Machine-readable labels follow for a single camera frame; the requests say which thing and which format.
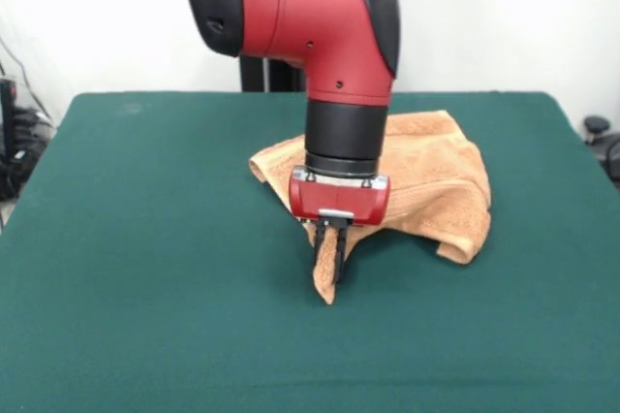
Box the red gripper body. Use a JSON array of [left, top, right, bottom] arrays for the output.
[[288, 165, 392, 229]]

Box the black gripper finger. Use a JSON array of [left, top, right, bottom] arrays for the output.
[[312, 219, 331, 269], [332, 223, 351, 286]]

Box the tan terry cloth towel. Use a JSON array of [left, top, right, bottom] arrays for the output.
[[248, 110, 493, 306]]

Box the dark green table cloth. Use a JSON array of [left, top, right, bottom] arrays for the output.
[[0, 90, 620, 413]]

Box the black plug bundle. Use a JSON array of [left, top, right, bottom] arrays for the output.
[[12, 107, 55, 143]]

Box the black upright device, red light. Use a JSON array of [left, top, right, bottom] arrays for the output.
[[0, 77, 19, 201]]

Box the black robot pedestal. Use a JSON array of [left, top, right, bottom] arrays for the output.
[[235, 0, 420, 93]]

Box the grey cable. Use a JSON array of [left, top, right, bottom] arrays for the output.
[[0, 37, 52, 121]]

